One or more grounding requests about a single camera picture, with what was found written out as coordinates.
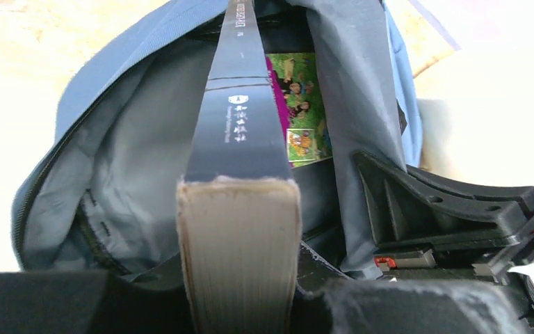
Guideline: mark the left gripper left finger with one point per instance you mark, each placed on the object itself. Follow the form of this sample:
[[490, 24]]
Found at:
[[94, 301]]

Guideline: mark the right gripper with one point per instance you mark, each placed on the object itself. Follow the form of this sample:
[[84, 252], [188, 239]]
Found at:
[[417, 206]]

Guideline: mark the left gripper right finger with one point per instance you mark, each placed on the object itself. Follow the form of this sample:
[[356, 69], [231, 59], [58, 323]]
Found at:
[[327, 301]]

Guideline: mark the dark blue book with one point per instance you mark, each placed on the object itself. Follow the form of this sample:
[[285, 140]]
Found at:
[[238, 207]]

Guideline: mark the blue backpack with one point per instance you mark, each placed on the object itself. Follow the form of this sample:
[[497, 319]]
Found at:
[[104, 195]]

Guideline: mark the purple children's book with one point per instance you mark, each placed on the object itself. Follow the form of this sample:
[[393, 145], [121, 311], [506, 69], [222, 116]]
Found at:
[[302, 113]]

